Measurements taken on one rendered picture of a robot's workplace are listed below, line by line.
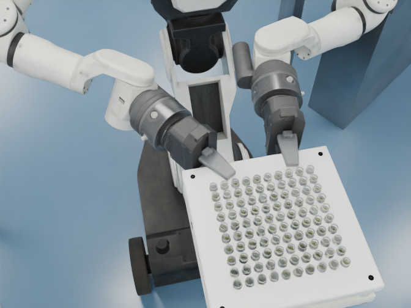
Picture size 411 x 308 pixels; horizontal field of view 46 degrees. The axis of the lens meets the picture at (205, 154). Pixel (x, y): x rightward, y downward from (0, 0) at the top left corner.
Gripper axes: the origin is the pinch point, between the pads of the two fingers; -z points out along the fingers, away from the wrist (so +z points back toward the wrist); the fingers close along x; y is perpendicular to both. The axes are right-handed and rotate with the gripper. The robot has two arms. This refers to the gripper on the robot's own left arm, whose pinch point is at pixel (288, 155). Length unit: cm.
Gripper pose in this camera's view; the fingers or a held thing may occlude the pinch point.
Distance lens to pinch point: 81.1
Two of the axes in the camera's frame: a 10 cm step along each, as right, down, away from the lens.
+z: -0.6, -8.2, 5.8
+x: 0.1, 5.8, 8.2
